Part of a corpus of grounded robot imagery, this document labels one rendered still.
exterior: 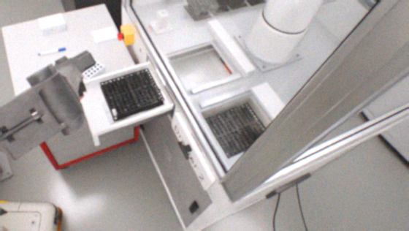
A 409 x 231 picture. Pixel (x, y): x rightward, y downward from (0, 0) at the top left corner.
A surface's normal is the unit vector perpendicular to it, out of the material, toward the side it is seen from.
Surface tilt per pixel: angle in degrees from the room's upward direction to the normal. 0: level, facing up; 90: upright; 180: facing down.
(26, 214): 0
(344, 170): 0
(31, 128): 41
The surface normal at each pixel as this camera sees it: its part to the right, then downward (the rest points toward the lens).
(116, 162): 0.06, -0.56
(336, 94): -0.92, 0.29
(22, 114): 0.44, 0.04
